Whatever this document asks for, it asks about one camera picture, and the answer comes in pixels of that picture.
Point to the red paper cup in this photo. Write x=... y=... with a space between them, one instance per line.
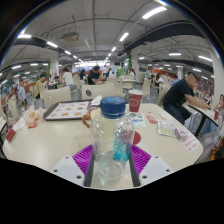
x=135 y=100

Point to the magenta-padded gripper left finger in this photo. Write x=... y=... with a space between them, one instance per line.
x=68 y=168

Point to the beige chair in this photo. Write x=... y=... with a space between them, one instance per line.
x=98 y=91
x=56 y=96

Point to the small red sauce packet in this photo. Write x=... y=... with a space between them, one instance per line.
x=151 y=119
x=10 y=135

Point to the group of beige chairs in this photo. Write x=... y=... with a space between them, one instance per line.
x=146 y=87

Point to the neighbouring beige table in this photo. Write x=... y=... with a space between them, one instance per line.
x=205 y=113

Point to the dark tray with paper liner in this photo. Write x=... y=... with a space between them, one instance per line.
x=66 y=110

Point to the brown bread piece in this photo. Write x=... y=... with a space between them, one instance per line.
x=86 y=119

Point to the crumpled food wrapper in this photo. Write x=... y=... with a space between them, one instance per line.
x=32 y=116

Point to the clear bottle with blue cap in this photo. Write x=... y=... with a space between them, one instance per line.
x=111 y=133

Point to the white printed leaflet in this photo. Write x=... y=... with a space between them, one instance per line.
x=138 y=120

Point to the ceiling air conditioner unit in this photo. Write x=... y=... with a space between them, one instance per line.
x=70 y=36

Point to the ceiling lights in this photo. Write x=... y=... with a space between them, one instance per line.
x=153 y=12

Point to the person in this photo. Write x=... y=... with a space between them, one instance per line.
x=93 y=76
x=22 y=93
x=220 y=106
x=181 y=96
x=68 y=79
x=39 y=87

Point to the folded printed paper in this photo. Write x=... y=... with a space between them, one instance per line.
x=167 y=129

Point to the flat round red coaster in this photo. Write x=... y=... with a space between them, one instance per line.
x=137 y=138

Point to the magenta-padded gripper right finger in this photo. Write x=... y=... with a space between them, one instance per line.
x=156 y=168

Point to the white crumpled napkin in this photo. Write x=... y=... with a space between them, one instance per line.
x=96 y=100

